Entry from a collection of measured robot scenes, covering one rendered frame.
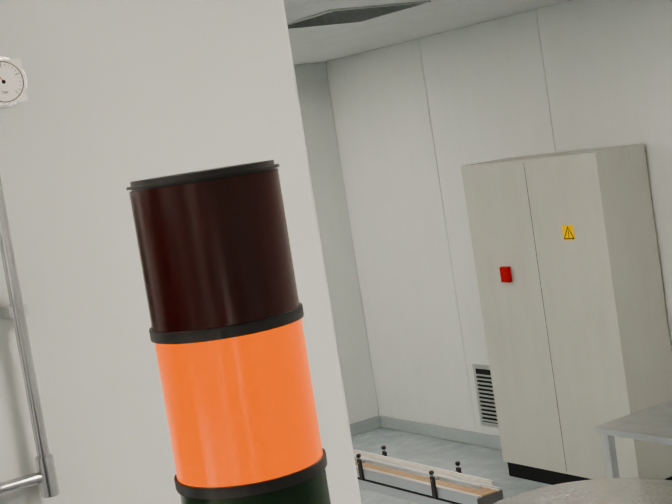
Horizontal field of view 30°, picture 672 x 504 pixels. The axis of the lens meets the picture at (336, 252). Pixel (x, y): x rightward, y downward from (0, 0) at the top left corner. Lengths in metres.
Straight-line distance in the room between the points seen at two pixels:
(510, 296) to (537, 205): 0.67
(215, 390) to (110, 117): 1.55
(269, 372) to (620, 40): 7.20
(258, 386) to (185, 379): 0.02
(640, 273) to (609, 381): 0.65
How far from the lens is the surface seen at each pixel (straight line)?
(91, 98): 1.92
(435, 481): 5.14
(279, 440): 0.40
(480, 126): 8.54
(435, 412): 9.57
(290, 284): 0.40
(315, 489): 0.41
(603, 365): 7.46
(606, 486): 4.82
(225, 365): 0.39
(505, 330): 8.03
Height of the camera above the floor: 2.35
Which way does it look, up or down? 5 degrees down
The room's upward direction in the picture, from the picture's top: 9 degrees counter-clockwise
